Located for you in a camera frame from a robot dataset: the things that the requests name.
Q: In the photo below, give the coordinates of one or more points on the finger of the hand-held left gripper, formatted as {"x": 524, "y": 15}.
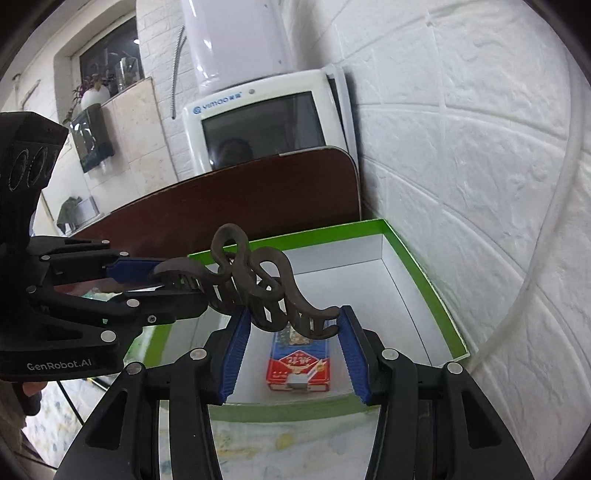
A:
{"x": 134, "y": 270}
{"x": 152, "y": 307}

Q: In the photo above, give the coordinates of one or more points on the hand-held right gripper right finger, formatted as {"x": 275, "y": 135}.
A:
{"x": 353, "y": 355}

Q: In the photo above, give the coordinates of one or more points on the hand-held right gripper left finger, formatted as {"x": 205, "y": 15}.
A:
{"x": 233, "y": 355}

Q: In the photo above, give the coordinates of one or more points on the green cardboard box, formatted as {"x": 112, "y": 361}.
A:
{"x": 351, "y": 277}

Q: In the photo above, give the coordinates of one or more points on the brown hair claw clip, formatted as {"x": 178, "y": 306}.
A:
{"x": 240, "y": 277}

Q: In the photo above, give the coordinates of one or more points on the person's left hand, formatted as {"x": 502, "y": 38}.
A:
{"x": 30, "y": 390}

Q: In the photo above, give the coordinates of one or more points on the red playing card box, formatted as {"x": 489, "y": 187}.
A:
{"x": 295, "y": 360}

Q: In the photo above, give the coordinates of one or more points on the grey cloth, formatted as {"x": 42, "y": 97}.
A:
{"x": 69, "y": 212}

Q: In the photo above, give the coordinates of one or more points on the patterned tablecloth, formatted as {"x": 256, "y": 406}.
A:
{"x": 277, "y": 452}

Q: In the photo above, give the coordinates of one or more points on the brown folding tabletop board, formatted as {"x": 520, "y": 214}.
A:
{"x": 231, "y": 203}

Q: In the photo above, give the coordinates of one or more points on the beige marble slab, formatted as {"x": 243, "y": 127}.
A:
{"x": 138, "y": 138}

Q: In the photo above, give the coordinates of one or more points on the glass tank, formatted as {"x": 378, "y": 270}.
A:
{"x": 92, "y": 138}

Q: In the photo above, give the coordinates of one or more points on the white water purifier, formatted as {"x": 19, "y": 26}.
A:
{"x": 196, "y": 138}

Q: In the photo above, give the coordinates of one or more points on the potted plant in white pot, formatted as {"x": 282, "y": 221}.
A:
{"x": 94, "y": 94}

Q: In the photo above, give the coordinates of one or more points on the dark window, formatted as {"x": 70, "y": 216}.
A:
{"x": 111, "y": 50}

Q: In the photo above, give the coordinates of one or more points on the white water heater tank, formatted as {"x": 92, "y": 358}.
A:
{"x": 231, "y": 41}

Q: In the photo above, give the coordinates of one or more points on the white flat board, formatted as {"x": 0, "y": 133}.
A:
{"x": 344, "y": 106}

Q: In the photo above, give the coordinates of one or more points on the white plastic tube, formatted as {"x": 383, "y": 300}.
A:
{"x": 554, "y": 194}

